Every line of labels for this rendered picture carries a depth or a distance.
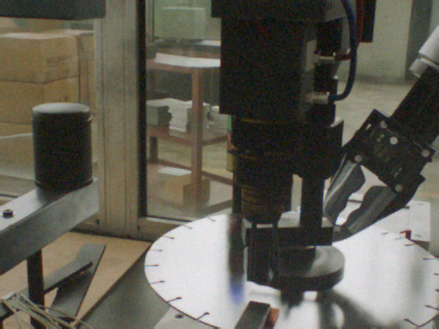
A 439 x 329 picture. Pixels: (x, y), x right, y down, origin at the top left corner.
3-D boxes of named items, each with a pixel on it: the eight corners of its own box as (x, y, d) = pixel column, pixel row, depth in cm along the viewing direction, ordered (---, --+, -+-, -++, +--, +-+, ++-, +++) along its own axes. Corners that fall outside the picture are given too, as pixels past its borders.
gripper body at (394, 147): (335, 155, 62) (411, 51, 59) (348, 152, 70) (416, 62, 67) (399, 202, 60) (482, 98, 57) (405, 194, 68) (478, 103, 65)
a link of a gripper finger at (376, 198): (315, 248, 65) (369, 176, 63) (326, 239, 70) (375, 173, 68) (339, 267, 64) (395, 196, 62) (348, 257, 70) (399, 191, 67)
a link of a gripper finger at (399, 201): (348, 206, 68) (398, 140, 66) (350, 204, 69) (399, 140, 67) (384, 233, 66) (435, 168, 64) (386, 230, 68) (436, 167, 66)
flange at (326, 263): (255, 287, 64) (256, 264, 63) (236, 244, 75) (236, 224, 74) (359, 282, 66) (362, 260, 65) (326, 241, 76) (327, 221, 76)
